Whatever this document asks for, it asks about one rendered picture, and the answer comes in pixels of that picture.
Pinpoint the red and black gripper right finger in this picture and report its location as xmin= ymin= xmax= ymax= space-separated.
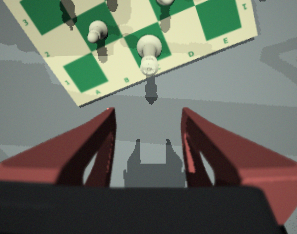
xmin=181 ymin=107 xmax=297 ymax=225

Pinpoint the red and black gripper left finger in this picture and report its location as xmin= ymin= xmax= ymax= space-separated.
xmin=0 ymin=107 xmax=117 ymax=187

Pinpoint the green and cream chessboard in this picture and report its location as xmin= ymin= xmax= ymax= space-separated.
xmin=3 ymin=0 xmax=257 ymax=106

